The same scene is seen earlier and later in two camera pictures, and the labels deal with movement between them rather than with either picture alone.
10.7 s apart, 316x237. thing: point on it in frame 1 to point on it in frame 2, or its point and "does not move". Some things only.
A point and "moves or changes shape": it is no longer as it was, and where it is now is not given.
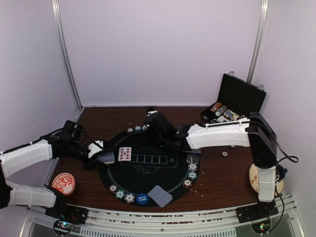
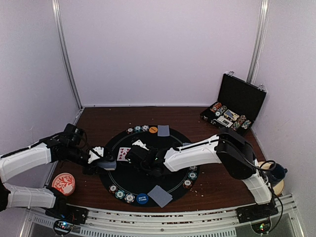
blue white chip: [192, 167] does not move
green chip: [192, 175] does not move
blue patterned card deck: [107, 158] moves or changes shape
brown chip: [187, 183] does not move
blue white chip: [144, 128] does not move
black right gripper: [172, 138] to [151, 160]
